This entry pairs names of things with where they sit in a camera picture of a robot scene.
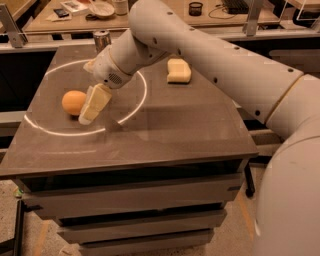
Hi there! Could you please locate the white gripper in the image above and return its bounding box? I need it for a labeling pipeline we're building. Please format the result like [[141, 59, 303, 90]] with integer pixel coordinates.
[[78, 44, 133, 125]]

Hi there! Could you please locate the orange fruit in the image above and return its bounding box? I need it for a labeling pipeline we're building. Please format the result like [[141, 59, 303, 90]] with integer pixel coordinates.
[[61, 90, 86, 116]]

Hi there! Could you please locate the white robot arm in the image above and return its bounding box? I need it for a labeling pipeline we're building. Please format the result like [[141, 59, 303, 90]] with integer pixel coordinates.
[[79, 0, 320, 256]]

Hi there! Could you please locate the silver drink can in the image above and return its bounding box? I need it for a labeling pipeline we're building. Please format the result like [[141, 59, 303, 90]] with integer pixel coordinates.
[[93, 30, 111, 53]]

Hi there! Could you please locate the white bowl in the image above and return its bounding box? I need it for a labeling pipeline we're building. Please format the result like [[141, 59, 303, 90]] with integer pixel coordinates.
[[89, 1, 115, 19]]

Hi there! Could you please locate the black phone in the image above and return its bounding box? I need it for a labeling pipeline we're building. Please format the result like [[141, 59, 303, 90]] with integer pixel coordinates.
[[54, 9, 69, 18]]

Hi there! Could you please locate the book on desk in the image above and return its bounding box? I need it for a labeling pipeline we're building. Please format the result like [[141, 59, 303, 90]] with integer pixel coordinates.
[[60, 0, 88, 16]]

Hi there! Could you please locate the white cup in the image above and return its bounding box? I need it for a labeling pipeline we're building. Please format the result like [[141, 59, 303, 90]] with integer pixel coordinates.
[[112, 0, 128, 16]]

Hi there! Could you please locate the yellow sponge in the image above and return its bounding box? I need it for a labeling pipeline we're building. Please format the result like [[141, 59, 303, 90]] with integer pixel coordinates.
[[167, 59, 192, 83]]

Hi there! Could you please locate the grey drawer cabinet table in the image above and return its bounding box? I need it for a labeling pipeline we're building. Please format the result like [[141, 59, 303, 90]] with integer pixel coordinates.
[[1, 45, 257, 256]]

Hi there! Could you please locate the black mesh pen cup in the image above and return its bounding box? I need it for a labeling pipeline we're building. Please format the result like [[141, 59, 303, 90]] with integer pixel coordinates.
[[189, 2, 203, 16]]

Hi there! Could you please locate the black keyboard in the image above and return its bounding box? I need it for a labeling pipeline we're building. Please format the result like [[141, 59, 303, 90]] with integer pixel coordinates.
[[221, 0, 249, 14]]

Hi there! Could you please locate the metal post left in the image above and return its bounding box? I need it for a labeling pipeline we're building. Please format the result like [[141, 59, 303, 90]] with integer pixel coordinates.
[[0, 3, 27, 48]]

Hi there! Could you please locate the metal post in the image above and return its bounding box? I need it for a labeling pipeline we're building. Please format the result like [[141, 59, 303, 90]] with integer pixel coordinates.
[[242, 0, 263, 37], [0, 3, 27, 48]]

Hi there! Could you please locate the metal post right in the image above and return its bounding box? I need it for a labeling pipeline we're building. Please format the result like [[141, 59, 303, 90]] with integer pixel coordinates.
[[242, 0, 263, 37]]

